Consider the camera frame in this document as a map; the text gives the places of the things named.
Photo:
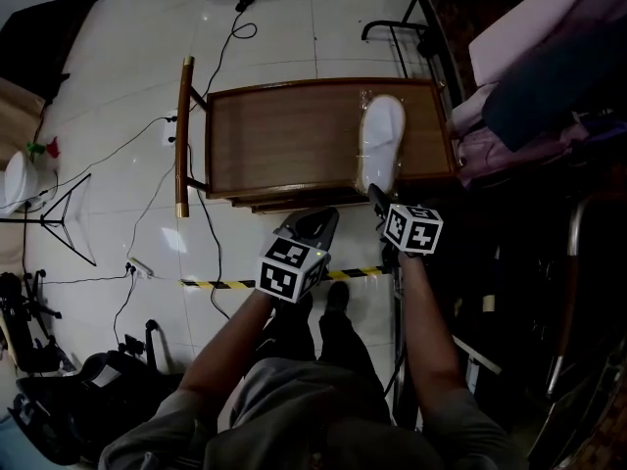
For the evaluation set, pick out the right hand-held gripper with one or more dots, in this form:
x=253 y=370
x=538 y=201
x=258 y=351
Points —
x=411 y=230

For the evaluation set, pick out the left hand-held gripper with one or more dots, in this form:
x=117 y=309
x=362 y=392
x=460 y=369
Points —
x=289 y=274

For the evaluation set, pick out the white slipper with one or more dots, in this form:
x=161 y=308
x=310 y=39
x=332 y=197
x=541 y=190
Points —
x=381 y=137

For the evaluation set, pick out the brown wooden cart shelf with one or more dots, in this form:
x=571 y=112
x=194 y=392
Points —
x=303 y=140

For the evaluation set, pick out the person's left forearm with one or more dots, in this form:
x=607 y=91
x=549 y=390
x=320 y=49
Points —
x=230 y=341

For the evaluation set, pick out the person's right forearm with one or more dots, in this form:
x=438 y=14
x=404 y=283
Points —
x=428 y=321

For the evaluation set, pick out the person's left black shoe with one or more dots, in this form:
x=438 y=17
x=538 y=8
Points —
x=298 y=306

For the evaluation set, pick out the person's black shoe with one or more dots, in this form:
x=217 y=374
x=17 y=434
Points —
x=298 y=306
x=338 y=296

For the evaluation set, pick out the person's right black shoe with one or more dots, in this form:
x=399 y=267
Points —
x=338 y=296

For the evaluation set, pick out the person's left leg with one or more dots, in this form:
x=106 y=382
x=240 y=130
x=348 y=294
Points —
x=294 y=333

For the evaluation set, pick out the person's leg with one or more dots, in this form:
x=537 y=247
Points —
x=348 y=345
x=294 y=333

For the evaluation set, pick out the yellow black hazard tape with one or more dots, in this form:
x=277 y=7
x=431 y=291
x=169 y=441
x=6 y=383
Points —
x=225 y=284

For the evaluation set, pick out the person's right leg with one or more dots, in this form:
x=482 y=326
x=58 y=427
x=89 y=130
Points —
x=348 y=345

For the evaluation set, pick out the pink bedding bundle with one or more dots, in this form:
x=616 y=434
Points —
x=499 y=145

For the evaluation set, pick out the person's grey shirt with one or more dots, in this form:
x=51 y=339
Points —
x=313 y=419

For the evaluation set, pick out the white power strip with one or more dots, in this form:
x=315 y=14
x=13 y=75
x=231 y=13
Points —
x=139 y=268

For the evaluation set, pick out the black metal rack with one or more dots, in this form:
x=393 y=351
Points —
x=399 y=42

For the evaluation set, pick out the dark blue cushion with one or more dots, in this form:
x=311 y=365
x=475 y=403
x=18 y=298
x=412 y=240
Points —
x=553 y=86

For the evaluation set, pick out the black backpack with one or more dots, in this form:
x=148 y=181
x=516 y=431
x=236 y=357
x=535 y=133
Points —
x=105 y=399

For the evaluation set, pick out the black tripod stand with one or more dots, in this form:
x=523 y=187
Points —
x=61 y=223

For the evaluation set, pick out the red and green toy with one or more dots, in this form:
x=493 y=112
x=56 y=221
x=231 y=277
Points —
x=46 y=149

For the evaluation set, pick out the white plastic bucket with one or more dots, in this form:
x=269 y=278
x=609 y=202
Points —
x=19 y=181

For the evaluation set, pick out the white wall socket strip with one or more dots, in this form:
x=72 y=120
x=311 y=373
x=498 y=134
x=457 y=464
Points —
x=170 y=127

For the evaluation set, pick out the curved metal chair frame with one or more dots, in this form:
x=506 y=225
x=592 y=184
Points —
x=570 y=272

